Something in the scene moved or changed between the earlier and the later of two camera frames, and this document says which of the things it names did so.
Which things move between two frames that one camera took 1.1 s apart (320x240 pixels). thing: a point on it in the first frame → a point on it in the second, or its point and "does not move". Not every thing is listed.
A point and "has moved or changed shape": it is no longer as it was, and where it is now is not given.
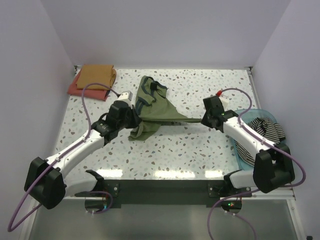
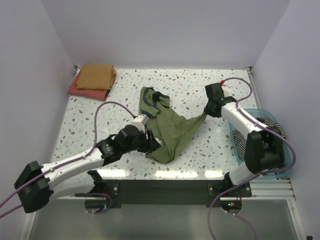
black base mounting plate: x=165 y=193 does not move
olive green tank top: x=154 y=108 has moved or changed shape
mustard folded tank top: x=102 y=74 does not move
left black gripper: x=136 y=119 → x=148 y=146
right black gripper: x=205 y=122 → x=207 y=110
